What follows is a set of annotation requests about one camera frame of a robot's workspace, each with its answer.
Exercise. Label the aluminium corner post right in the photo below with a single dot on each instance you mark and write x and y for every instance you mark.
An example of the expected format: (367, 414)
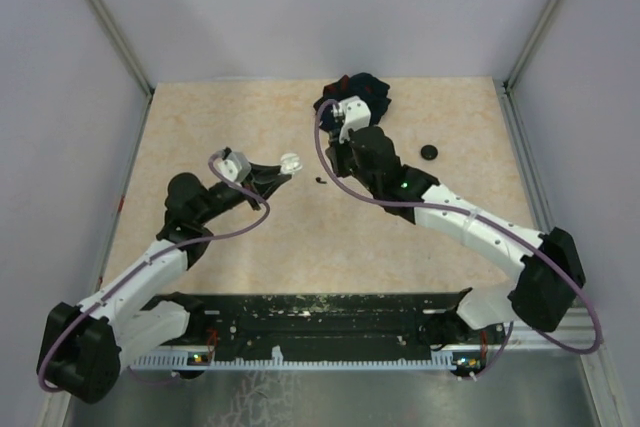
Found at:
(533, 43)

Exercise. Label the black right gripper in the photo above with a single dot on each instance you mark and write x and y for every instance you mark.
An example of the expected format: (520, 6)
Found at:
(335, 151)

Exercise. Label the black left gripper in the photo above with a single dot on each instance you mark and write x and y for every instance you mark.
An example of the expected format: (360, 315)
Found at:
(264, 189)

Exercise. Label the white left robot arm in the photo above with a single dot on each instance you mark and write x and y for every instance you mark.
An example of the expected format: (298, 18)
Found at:
(87, 346)

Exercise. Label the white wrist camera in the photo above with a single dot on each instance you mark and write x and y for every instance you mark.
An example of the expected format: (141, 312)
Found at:
(351, 114)
(235, 166)

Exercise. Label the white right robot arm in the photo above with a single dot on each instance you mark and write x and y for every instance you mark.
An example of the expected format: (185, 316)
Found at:
(543, 269)

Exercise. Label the aluminium corner post left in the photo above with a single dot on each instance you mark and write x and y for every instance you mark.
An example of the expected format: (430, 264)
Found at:
(116, 36)

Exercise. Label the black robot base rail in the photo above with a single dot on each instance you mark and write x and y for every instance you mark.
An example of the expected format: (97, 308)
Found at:
(339, 329)

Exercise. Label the white earbud charging case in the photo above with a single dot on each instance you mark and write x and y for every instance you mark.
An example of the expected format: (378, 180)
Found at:
(290, 164)

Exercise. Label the black earbud charging case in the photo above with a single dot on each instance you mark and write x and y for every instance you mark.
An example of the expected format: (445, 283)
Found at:
(429, 152)

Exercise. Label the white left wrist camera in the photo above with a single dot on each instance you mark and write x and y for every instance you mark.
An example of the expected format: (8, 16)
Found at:
(235, 166)

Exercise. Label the aluminium corner post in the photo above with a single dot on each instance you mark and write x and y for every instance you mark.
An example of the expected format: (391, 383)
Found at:
(533, 43)
(116, 36)

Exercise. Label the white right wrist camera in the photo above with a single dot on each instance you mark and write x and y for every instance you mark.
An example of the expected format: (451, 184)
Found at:
(351, 114)

